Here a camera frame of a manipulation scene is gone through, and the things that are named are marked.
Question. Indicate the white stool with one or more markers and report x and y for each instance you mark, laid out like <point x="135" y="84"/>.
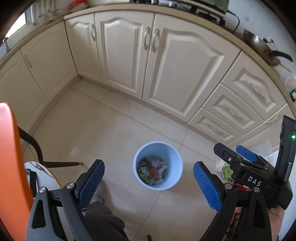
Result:
<point x="38" y="176"/>

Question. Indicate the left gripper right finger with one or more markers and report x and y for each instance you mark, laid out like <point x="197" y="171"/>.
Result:
<point x="240" y="214"/>

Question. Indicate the green electric cooker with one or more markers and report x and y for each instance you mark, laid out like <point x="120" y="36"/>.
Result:
<point x="218" y="5"/>

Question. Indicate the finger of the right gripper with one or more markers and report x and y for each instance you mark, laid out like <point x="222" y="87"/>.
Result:
<point x="247" y="154"/>

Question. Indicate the black gas stove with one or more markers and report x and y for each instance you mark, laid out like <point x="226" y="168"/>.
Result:
<point x="202" y="11"/>

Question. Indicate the cream lower cabinets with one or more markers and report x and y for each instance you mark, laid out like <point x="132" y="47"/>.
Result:
<point x="179" y="63"/>

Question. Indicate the orange round table cloth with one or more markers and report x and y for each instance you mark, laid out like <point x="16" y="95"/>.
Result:
<point x="16" y="197"/>

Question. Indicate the person's right hand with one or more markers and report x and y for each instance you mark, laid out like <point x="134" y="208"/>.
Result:
<point x="276" y="219"/>

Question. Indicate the grey slipper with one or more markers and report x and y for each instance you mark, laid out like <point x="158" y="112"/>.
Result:
<point x="99" y="195"/>

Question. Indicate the light blue trash bin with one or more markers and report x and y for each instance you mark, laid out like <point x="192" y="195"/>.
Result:
<point x="167" y="153"/>

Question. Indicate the dark trouser leg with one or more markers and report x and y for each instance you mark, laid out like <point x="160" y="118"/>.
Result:
<point x="104" y="224"/>

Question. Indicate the red lidded bowl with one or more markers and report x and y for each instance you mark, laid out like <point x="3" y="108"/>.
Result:
<point x="78" y="4"/>

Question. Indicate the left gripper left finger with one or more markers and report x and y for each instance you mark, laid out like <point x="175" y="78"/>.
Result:
<point x="44" y="222"/>

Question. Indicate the clear plastic bag red print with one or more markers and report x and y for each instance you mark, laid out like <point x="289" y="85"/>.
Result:
<point x="151" y="170"/>

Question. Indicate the wall utensil rail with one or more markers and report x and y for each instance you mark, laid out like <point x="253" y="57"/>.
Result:
<point x="45" y="11"/>

